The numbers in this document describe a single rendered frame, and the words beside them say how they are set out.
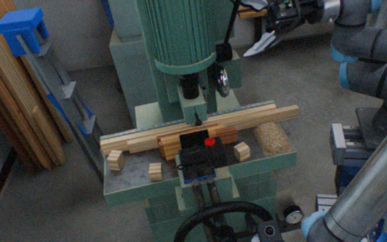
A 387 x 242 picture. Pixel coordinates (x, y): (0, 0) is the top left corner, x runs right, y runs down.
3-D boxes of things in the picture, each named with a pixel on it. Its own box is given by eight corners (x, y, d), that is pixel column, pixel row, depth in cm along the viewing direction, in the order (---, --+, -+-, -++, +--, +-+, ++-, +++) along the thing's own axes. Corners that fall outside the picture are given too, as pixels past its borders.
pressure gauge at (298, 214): (285, 228, 122) (286, 214, 117) (281, 220, 125) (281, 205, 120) (303, 224, 122) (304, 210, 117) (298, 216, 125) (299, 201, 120)
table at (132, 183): (107, 234, 101) (101, 221, 98) (108, 160, 125) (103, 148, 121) (310, 187, 105) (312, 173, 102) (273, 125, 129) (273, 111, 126)
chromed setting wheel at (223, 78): (223, 105, 123) (220, 74, 115) (215, 87, 132) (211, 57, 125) (231, 103, 123) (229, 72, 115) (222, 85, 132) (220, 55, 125)
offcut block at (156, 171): (150, 181, 107) (148, 173, 105) (152, 171, 110) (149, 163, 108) (162, 179, 107) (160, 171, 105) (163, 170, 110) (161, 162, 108)
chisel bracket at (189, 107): (187, 129, 111) (183, 107, 105) (180, 104, 122) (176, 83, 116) (209, 124, 111) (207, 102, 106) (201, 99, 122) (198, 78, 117)
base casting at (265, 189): (148, 225, 118) (142, 208, 112) (138, 122, 162) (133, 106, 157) (277, 195, 121) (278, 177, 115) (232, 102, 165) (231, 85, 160)
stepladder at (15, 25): (100, 202, 223) (-10, 29, 150) (105, 173, 242) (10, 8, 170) (124, 197, 221) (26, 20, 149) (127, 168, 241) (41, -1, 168)
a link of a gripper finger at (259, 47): (246, 48, 82) (271, 19, 83) (241, 56, 87) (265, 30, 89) (256, 56, 81) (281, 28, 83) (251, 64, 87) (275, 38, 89)
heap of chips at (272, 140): (265, 156, 109) (265, 147, 107) (251, 128, 120) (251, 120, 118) (293, 150, 110) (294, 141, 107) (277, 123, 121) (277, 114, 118)
